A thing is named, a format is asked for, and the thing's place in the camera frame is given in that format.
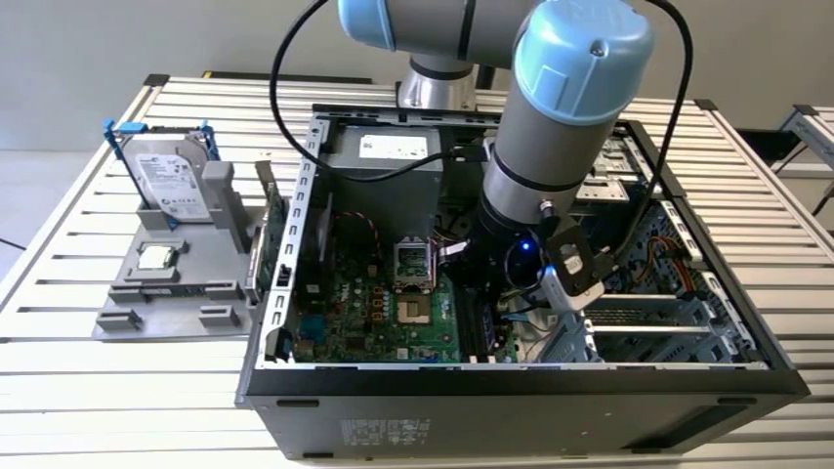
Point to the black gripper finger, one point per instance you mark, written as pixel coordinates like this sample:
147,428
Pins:
466,276

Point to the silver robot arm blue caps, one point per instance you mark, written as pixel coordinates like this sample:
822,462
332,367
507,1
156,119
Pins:
554,122

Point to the black RAM slot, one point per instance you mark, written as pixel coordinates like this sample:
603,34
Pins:
475,327
464,322

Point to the CPU socket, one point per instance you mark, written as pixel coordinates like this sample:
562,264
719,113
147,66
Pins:
414,310

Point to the blue SATA connector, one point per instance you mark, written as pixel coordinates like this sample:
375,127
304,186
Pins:
511,318

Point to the green motherboard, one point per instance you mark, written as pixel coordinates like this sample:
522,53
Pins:
416,337

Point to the grey power supply unit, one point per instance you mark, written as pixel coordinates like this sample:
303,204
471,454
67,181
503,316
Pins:
384,205

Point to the silver drive cage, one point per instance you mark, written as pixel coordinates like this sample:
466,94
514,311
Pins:
606,190

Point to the black square board chip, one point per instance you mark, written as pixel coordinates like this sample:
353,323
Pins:
355,343

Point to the black case fan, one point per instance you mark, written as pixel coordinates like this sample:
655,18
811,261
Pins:
317,254

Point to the blue board connector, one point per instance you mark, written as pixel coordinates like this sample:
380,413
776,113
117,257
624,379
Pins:
312,328

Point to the silver disk bay cage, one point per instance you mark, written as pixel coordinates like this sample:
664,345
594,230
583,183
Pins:
651,332

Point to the green graphics card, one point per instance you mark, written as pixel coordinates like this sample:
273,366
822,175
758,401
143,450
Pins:
276,234

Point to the black PC case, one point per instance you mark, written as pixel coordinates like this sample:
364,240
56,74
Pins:
456,425

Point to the grey parts rack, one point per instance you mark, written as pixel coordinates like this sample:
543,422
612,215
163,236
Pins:
195,273

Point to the silver CPU green rim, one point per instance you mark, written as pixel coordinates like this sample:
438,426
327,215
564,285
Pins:
155,257

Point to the hard disk in blue carrier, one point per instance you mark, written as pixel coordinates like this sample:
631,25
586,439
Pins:
165,178

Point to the metal slat side table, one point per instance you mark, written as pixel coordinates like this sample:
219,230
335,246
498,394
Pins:
814,127

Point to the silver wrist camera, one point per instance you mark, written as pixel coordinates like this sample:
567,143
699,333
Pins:
576,298

